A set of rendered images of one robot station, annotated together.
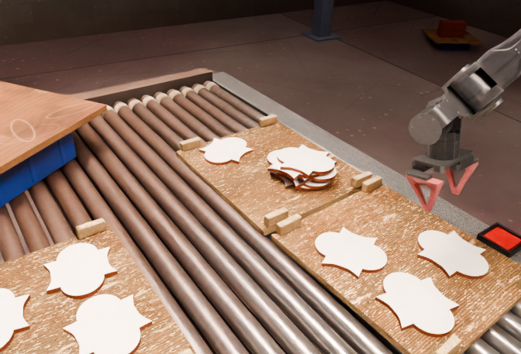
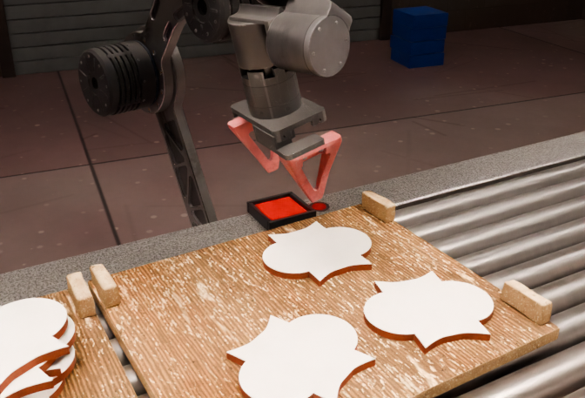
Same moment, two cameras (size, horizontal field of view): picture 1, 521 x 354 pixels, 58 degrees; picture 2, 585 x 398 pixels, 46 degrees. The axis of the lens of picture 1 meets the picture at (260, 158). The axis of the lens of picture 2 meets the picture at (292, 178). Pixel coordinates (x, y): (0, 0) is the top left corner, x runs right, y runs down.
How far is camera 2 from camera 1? 0.78 m
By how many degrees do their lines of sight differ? 71
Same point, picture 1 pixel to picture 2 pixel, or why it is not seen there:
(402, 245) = (286, 294)
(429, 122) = (333, 30)
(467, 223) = (231, 229)
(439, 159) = (295, 109)
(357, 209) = (165, 327)
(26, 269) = not seen: outside the picture
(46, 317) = not seen: outside the picture
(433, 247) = (305, 261)
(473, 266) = (351, 239)
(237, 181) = not seen: outside the picture
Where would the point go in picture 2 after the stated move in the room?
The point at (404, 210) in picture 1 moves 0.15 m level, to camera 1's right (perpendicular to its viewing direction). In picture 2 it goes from (191, 271) to (219, 214)
